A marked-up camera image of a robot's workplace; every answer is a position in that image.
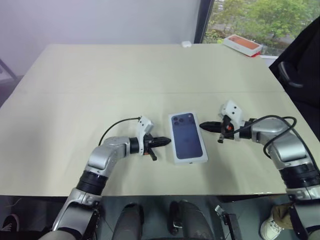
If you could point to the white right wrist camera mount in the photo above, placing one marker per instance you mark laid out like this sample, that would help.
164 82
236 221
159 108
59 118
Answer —
232 108

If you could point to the tan trouser leg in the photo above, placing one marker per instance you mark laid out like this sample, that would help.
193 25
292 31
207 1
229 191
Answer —
281 212

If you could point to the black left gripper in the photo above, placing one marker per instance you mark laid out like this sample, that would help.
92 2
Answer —
149 146

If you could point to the black and red shoe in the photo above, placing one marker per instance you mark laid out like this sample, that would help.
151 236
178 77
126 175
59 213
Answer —
10 222

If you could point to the white sneaker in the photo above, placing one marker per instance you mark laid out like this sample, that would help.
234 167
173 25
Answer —
272 227

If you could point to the orange and white phone box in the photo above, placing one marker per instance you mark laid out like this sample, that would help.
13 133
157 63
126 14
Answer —
243 45

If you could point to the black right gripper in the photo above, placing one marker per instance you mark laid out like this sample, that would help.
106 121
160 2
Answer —
228 130

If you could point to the black metal bracket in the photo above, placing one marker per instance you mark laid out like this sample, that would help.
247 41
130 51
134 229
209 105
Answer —
231 225

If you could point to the black office chair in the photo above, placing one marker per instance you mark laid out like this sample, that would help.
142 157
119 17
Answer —
307 75

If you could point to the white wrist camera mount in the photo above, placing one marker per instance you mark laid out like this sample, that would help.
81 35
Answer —
232 108
145 125

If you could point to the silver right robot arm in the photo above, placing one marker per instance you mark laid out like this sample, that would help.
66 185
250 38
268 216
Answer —
287 145

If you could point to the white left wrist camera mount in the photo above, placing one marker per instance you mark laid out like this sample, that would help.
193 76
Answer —
145 125

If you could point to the white earbuds case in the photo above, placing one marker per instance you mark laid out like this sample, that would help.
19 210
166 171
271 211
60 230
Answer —
186 44

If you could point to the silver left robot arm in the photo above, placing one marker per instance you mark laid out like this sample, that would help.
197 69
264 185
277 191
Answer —
100 155

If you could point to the dark window frame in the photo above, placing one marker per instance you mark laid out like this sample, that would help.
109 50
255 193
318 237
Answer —
203 22

